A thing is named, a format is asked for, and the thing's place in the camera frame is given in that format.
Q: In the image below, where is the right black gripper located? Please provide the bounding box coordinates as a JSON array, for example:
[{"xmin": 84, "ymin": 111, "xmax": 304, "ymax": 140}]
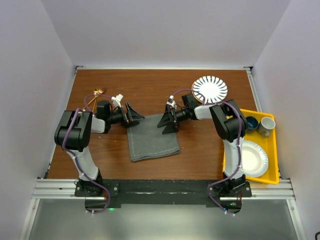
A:
[{"xmin": 158, "ymin": 104, "xmax": 189, "ymax": 135}]

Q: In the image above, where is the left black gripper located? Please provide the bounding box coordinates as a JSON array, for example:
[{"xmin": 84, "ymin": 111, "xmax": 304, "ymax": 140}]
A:
[{"xmin": 106, "ymin": 102, "xmax": 144, "ymax": 129}]

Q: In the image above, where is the grey cloth napkin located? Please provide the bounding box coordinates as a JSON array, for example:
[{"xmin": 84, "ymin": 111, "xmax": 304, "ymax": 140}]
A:
[{"xmin": 127, "ymin": 114, "xmax": 180, "ymax": 162}]

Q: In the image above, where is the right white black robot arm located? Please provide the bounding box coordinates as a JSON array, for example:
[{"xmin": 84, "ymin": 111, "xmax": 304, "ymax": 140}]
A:
[{"xmin": 157, "ymin": 93, "xmax": 248, "ymax": 197}]

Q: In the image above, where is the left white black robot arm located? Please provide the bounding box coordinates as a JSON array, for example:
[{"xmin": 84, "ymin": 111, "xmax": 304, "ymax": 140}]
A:
[{"xmin": 54, "ymin": 100, "xmax": 145, "ymax": 196}]

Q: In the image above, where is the gold spoon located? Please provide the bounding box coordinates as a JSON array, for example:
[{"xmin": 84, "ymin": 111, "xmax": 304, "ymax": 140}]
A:
[{"xmin": 82, "ymin": 89, "xmax": 102, "ymax": 111}]

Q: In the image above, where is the gold fork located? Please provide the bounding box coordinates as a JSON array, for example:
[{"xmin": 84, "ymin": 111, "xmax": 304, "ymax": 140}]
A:
[{"xmin": 92, "ymin": 88, "xmax": 107, "ymax": 113}]

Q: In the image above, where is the striped blue white plate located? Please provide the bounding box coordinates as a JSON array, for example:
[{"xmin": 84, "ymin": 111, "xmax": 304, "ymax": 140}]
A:
[{"xmin": 191, "ymin": 75, "xmax": 228, "ymax": 104}]

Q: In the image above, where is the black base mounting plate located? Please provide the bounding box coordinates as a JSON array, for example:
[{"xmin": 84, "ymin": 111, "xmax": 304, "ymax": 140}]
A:
[{"xmin": 74, "ymin": 179, "xmax": 252, "ymax": 213}]

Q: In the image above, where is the dark blue mug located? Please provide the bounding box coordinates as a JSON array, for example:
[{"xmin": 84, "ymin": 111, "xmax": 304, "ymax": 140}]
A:
[{"xmin": 246, "ymin": 116, "xmax": 259, "ymax": 131}]

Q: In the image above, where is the white paper plate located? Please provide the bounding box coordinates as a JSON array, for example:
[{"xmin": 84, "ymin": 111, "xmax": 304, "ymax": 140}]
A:
[{"xmin": 242, "ymin": 140, "xmax": 269, "ymax": 178}]

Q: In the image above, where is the white grey mug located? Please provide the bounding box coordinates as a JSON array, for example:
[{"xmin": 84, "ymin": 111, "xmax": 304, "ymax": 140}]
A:
[{"xmin": 257, "ymin": 116, "xmax": 276, "ymax": 138}]

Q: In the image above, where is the yellow plastic tray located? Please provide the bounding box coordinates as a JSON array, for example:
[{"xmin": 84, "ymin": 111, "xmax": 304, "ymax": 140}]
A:
[{"xmin": 222, "ymin": 109, "xmax": 279, "ymax": 185}]

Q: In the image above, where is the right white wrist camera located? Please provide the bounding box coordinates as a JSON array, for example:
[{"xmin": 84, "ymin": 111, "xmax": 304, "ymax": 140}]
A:
[{"xmin": 166, "ymin": 95, "xmax": 177, "ymax": 110}]

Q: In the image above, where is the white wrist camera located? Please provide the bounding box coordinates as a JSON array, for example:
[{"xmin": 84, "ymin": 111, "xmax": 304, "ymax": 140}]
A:
[
  {"xmin": 166, "ymin": 95, "xmax": 177, "ymax": 110},
  {"xmin": 111, "ymin": 94, "xmax": 124, "ymax": 108}
]

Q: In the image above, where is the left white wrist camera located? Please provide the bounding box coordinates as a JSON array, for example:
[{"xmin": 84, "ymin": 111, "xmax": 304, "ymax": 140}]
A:
[{"xmin": 111, "ymin": 94, "xmax": 124, "ymax": 108}]

